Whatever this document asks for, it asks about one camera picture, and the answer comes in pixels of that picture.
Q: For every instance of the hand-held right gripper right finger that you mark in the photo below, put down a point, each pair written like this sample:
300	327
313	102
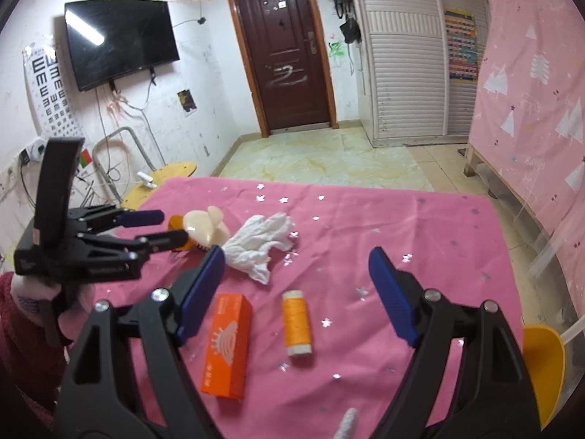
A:
393	292

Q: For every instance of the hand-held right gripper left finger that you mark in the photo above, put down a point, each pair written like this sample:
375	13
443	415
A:
201	292

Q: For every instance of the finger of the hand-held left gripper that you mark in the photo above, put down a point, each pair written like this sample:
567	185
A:
144	218
164	240

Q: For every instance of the person's left forearm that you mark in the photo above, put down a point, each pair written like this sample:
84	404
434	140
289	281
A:
27	366

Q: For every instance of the person's left hand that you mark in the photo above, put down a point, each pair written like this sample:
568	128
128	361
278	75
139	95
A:
27	297

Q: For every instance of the small white device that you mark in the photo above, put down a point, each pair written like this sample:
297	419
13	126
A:
147	179

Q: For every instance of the red green sticker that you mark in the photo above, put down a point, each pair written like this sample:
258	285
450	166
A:
85	156

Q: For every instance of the yellow wooden desk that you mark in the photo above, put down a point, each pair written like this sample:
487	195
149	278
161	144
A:
173	173

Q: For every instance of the orange box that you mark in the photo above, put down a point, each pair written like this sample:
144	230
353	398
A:
227	347

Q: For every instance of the pink star tablecloth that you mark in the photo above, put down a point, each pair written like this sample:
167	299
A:
347	238

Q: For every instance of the crumpled white tissue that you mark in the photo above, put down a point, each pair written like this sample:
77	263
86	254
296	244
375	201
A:
258	242

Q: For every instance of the eye chart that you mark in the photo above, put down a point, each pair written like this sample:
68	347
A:
52	96

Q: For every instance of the orange thread spool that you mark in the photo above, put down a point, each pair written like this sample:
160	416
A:
297	324

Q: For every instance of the white knit cloth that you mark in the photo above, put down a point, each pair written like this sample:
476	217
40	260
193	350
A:
348	425

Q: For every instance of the yellow plastic bin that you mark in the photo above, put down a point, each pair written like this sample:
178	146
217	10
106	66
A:
544	370

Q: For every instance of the dark brown door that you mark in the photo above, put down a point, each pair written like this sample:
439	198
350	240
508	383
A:
283	55

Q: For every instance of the white louvred wardrobe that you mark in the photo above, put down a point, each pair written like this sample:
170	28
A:
406	64

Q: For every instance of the pink tree-print sheet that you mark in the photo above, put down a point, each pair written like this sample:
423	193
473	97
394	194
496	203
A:
534	100

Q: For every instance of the colourful grid poster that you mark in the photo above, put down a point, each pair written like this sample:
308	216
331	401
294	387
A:
460	45

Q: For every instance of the black hanging bags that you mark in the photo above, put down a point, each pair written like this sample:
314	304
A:
349	29

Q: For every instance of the grey metal chair frame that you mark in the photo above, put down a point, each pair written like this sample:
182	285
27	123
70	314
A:
137	139

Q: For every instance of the small brown wall picture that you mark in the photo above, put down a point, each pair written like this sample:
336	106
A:
187	102

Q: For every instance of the black wall television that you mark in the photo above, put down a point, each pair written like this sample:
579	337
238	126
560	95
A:
121	41

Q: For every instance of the white metal frame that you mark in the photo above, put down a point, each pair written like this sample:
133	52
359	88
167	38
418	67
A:
573	329

